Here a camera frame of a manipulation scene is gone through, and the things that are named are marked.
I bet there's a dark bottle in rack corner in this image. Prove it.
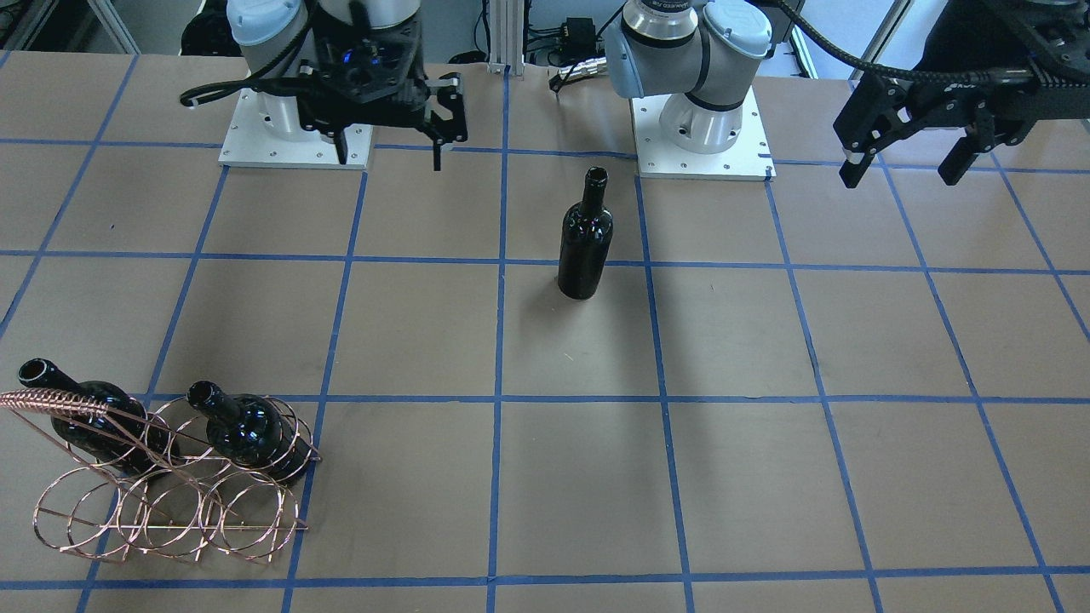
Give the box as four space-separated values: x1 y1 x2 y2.
186 381 311 486

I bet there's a copper wire wine rack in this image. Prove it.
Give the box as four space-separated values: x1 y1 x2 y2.
32 398 307 564

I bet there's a black power adapter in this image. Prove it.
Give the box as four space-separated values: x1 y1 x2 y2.
559 17 597 65

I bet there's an aluminium frame post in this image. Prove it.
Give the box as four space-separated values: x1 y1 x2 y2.
483 0 528 79

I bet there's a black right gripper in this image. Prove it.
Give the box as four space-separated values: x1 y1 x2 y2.
295 22 468 172

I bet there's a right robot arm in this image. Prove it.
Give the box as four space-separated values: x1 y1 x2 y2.
219 1 468 170

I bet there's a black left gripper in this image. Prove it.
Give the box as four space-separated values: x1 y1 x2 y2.
833 1 1087 189

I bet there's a dark glass wine bottle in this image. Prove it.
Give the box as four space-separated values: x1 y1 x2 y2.
557 166 614 300

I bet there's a dark bottle in rack end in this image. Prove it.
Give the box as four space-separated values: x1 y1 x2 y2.
17 358 179 477

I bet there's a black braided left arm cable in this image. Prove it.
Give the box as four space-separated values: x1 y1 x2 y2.
771 0 1036 84

